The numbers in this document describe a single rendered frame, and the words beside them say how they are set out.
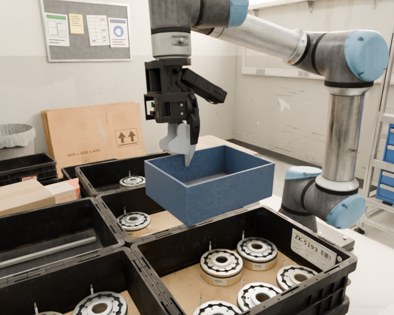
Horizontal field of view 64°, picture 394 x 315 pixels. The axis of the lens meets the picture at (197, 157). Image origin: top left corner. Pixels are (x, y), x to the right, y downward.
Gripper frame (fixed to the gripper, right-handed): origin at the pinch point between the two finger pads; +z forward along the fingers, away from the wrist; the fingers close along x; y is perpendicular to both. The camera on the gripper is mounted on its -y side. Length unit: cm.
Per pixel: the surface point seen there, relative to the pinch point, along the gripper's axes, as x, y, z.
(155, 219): -31.9, -5.3, 26.8
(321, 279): 22.9, -14.0, 21.7
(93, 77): -310, -67, -25
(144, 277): 4.3, 13.6, 19.9
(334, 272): 23.0, -18.1, 21.7
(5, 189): -77, 33, 20
